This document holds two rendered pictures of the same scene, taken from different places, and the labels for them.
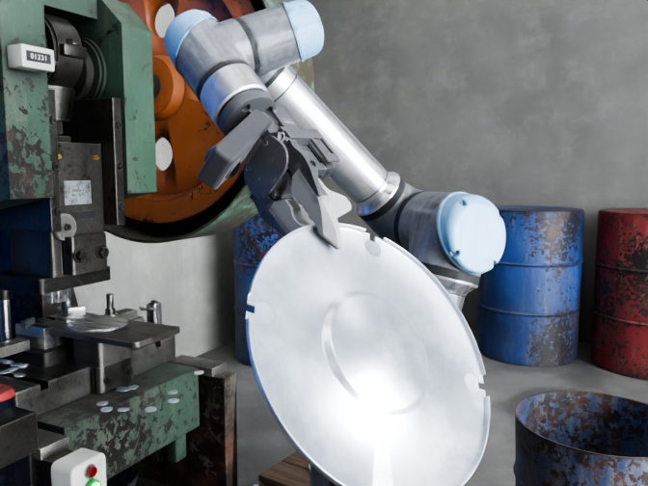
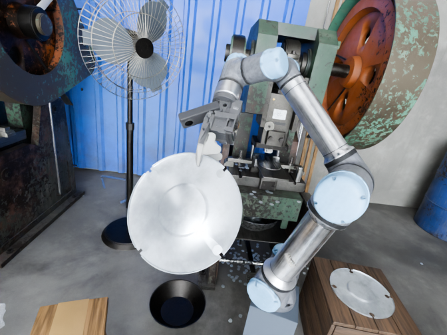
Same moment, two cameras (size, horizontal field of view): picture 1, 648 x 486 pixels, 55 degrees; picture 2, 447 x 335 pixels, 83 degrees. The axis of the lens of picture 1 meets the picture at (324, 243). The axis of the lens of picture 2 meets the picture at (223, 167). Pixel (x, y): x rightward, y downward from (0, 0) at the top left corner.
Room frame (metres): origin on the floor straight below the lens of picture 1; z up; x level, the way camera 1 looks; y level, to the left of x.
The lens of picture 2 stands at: (0.39, -0.55, 1.28)
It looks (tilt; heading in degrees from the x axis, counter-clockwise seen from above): 22 degrees down; 59
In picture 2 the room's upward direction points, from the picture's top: 9 degrees clockwise
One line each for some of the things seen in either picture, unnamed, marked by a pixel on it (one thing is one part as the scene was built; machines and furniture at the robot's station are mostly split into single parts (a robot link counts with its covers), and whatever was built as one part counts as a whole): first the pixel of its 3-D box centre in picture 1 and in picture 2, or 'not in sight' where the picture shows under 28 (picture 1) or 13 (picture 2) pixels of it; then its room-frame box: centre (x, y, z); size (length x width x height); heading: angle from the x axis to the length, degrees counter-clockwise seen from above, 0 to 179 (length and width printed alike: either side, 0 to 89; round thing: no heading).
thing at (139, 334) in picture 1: (115, 356); (269, 179); (1.29, 0.45, 0.72); 0.25 x 0.14 x 0.14; 63
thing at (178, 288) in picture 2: not in sight; (177, 306); (0.78, 0.37, 0.04); 0.30 x 0.30 x 0.07
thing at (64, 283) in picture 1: (53, 282); (269, 145); (1.37, 0.61, 0.86); 0.20 x 0.16 x 0.05; 153
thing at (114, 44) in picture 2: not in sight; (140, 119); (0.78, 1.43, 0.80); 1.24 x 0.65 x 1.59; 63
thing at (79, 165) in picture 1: (64, 204); (277, 117); (1.35, 0.56, 1.04); 0.17 x 0.15 x 0.30; 63
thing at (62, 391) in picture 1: (59, 364); (263, 173); (1.37, 0.60, 0.68); 0.45 x 0.30 x 0.06; 153
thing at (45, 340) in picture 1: (58, 328); (265, 161); (1.37, 0.60, 0.76); 0.15 x 0.09 x 0.05; 153
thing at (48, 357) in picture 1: (56, 344); (264, 166); (1.37, 0.61, 0.72); 0.20 x 0.16 x 0.03; 153
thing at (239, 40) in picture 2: not in sight; (240, 58); (1.16, 0.73, 1.31); 0.22 x 0.12 x 0.22; 63
